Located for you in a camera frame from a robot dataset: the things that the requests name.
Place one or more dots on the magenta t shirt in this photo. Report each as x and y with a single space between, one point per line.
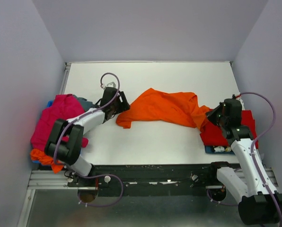
55 118

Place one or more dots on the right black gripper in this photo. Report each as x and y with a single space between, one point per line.
211 115

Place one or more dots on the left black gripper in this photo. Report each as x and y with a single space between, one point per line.
123 106

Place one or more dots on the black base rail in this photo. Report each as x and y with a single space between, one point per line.
153 180

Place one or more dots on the folded blue t shirt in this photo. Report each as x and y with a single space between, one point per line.
223 150

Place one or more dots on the grey blue t shirt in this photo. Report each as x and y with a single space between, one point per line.
86 105

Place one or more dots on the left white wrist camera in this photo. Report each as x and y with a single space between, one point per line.
111 84

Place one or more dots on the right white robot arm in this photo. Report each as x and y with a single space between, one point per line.
259 202

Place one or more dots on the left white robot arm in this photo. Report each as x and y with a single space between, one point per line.
65 140

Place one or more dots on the aluminium frame rail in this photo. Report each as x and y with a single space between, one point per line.
48 180

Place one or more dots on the orange t shirt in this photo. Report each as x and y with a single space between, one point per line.
45 160
178 108

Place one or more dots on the blue plastic bin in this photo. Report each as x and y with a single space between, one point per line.
50 103

